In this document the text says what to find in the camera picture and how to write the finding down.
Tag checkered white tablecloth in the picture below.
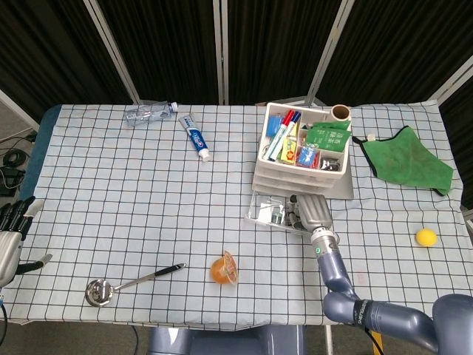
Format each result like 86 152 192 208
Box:
1 103 469 331

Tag green tea packet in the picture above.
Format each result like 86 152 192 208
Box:
304 123 352 152

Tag blue cap whiteboard marker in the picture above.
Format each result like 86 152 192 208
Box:
271 109 302 162

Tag clear plastic water bottle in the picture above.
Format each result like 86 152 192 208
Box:
124 101 180 129

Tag yellow snack packet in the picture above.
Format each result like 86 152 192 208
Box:
279 137 299 163

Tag cardboard roll tube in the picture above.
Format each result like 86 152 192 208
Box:
330 104 352 122

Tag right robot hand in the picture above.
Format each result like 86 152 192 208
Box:
286 194 333 232

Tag black folding screen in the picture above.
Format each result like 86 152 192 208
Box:
0 0 473 212

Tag green microfibre cloth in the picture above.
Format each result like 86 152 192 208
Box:
351 125 455 196

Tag black metal binder clip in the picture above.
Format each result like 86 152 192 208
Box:
319 157 343 172

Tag black floor cables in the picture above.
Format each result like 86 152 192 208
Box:
0 136 38 197

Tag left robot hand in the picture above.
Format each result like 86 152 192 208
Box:
0 195 53 288

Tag red cap whiteboard marker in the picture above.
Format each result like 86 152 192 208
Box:
266 109 295 160

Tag white drawer organizer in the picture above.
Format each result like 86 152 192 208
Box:
252 102 352 197

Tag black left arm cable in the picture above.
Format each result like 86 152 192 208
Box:
0 306 9 347

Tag blue red candy packet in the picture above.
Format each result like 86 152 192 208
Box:
295 146 317 167

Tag orange jelly cup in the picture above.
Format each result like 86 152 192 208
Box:
209 250 239 286

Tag grey robot torso base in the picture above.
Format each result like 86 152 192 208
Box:
147 325 307 355

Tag blue white toothpaste tube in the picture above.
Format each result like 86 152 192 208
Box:
178 113 213 162

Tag yellow foam ball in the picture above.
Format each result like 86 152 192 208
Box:
416 228 439 248

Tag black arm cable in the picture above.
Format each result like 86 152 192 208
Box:
364 325 385 355
0 306 9 347

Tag steel ladle black handle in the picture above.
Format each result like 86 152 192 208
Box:
84 263 187 308

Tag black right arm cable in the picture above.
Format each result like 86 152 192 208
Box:
364 325 385 355

